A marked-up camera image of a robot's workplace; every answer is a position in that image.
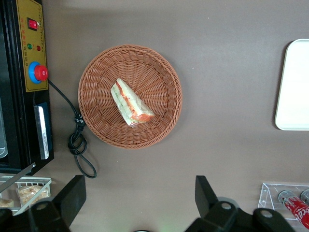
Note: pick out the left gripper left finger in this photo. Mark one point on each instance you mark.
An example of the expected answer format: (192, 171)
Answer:
(67, 205)

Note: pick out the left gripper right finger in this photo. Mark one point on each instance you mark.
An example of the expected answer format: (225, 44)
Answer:
(210, 207)

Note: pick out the triangle sandwich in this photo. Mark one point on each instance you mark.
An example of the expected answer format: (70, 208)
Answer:
(128, 101)

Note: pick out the cream plastic tray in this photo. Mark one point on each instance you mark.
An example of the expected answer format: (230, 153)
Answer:
(294, 91)

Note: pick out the round brown wicker basket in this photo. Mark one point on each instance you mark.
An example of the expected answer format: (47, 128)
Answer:
(157, 72)

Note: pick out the clear bag of snacks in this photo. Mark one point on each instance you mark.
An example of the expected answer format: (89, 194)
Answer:
(31, 194)
(6, 203)

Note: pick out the grey metal machine lever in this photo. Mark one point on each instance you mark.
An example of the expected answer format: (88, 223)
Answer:
(17, 177)

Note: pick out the clear acrylic bottle rack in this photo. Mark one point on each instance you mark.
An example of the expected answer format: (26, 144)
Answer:
(268, 193)

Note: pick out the red cola bottle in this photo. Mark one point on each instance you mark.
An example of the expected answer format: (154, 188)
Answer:
(298, 210)
(306, 196)

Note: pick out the clear plastic container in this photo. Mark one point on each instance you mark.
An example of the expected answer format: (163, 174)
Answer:
(2, 135)

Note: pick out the black sealing machine yellow panel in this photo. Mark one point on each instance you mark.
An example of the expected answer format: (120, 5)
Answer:
(14, 96)

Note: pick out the red emergency stop button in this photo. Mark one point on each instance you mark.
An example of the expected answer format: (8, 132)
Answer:
(40, 72)

